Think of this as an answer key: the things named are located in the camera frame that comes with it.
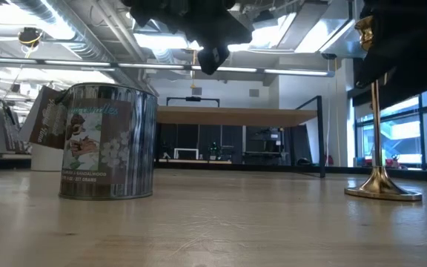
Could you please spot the round silver ventilation duct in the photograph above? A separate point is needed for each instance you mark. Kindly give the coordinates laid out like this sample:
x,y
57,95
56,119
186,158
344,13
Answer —
x,y
83,41

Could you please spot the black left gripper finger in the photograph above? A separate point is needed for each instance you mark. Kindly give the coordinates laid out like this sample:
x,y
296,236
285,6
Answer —
x,y
213,59

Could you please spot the brown paper hang tag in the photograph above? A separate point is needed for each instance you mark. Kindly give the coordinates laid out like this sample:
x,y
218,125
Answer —
x,y
11,130
46,126

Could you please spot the black window frame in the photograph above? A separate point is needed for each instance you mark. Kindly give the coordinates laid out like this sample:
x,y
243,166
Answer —
x,y
422,130

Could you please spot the small white frame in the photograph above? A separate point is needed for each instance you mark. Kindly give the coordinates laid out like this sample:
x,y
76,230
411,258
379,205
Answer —
x,y
186,149

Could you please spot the white round planter pot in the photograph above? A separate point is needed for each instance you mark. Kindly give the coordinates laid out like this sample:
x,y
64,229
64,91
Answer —
x,y
44,159

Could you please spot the gray wall vent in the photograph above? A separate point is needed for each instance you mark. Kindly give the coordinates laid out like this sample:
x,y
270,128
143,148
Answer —
x,y
196,91
254,92

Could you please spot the rectangular silver air duct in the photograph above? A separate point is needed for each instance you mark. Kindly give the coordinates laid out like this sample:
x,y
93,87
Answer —
x,y
332,37

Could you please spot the long ceiling light bar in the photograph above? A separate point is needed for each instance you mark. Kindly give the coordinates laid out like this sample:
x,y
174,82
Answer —
x,y
150,66

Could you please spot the black camera gantry frame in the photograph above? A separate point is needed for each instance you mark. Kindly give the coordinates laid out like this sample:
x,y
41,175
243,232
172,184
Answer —
x,y
193,98

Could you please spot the wooden shelf black metal legs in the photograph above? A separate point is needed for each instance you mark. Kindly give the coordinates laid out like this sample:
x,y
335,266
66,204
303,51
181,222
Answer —
x,y
235,116

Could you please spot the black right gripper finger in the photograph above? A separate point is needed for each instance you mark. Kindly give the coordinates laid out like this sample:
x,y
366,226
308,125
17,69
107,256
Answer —
x,y
384,55

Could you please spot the gold candlestick holder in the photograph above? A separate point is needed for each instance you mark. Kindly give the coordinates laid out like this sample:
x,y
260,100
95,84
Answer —
x,y
380,185

